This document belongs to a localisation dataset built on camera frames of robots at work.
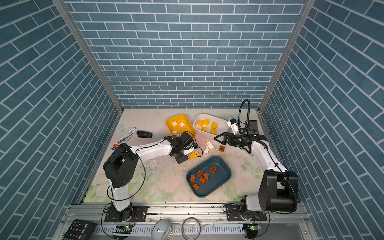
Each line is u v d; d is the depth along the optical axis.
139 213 0.74
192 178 0.83
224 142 0.74
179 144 0.69
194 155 0.85
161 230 0.63
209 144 0.99
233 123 0.77
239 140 0.72
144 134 1.04
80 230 0.68
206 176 0.84
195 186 0.80
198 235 0.68
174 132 1.05
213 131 1.05
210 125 1.12
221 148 0.97
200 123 1.09
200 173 0.87
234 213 0.74
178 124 1.10
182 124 1.10
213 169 0.88
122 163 0.54
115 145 0.99
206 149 0.95
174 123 1.09
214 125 1.11
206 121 1.10
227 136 0.74
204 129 1.08
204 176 0.84
